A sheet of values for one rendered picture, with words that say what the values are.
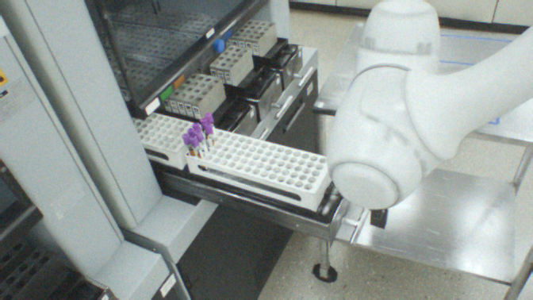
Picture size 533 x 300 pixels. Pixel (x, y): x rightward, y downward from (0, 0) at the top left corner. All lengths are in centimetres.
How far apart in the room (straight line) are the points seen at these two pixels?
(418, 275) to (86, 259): 121
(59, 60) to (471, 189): 135
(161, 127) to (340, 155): 63
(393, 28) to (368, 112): 14
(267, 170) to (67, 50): 42
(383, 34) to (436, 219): 105
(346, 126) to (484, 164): 174
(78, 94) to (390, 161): 54
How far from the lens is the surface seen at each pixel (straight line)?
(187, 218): 98
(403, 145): 45
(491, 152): 225
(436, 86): 47
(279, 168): 85
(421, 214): 155
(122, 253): 97
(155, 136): 100
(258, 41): 124
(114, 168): 88
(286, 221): 87
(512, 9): 310
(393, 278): 172
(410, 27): 56
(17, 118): 73
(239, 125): 106
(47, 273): 84
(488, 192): 167
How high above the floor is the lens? 146
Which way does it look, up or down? 42 degrees down
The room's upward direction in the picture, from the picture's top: 9 degrees counter-clockwise
